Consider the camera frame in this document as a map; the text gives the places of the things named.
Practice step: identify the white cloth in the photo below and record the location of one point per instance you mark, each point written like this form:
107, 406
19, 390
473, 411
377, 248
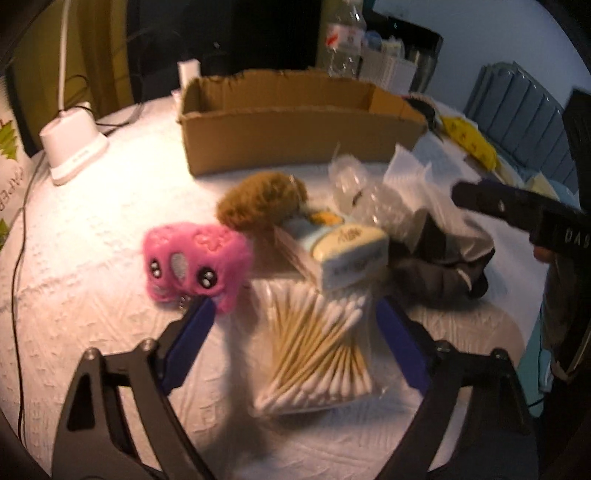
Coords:
414, 182

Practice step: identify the yellow plastic bag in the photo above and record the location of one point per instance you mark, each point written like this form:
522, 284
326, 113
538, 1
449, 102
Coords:
469, 138

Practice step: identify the white desk lamp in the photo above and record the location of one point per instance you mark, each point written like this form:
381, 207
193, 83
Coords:
72, 140

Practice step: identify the plastic water bottle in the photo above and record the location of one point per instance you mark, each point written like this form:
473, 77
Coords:
344, 35

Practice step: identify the black appliance box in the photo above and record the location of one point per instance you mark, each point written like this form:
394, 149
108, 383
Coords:
422, 45

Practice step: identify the brown plush toy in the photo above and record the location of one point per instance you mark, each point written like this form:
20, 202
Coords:
261, 200

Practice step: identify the cotton swab bag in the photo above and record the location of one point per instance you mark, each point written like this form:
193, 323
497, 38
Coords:
319, 346

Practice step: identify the bubble wrap piece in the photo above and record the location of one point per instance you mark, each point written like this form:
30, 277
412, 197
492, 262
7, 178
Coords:
364, 198

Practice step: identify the brown cardboard box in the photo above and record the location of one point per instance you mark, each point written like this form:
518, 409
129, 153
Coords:
269, 118

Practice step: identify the white perforated basket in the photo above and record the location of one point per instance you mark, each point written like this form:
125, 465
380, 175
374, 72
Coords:
393, 74

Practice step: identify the pink plush toy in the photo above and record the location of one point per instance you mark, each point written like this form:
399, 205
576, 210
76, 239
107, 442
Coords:
188, 259

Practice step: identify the grey padded headboard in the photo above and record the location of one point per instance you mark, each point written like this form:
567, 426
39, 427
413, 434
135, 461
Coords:
523, 121

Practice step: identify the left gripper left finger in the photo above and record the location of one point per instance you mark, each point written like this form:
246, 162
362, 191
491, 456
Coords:
93, 439

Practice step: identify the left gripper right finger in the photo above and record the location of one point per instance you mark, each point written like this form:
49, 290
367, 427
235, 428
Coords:
496, 440

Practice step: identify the right hand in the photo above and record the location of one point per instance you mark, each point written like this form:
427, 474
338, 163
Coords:
543, 255

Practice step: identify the tissue pack with cartoon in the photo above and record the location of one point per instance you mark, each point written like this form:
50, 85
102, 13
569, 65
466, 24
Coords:
331, 250

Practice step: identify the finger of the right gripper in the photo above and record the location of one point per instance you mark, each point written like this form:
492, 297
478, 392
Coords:
516, 207

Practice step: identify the paper cup package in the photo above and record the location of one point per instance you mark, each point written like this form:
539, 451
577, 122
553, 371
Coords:
16, 167

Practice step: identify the black grey sock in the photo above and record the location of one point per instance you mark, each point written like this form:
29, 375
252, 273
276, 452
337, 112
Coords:
435, 273

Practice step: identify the white charger plug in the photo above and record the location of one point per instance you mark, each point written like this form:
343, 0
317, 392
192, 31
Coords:
188, 70

